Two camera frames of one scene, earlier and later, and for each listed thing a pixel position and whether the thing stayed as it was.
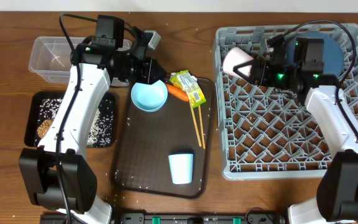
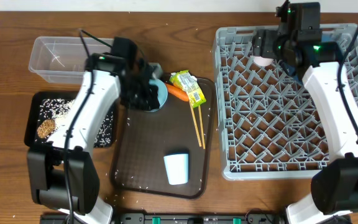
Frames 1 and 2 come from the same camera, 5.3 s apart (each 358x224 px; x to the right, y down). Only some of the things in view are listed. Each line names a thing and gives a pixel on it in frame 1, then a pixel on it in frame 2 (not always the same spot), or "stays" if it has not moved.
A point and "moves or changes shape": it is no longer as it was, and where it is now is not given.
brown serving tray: [143, 140] stays
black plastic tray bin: [43, 106] stays
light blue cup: [181, 165] moves or changes shape
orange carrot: [178, 92] stays
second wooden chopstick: [196, 124] stays
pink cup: [234, 57] moves or changes shape
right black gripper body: [268, 75] → [273, 46]
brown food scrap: [43, 127] stays
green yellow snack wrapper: [186, 81] stays
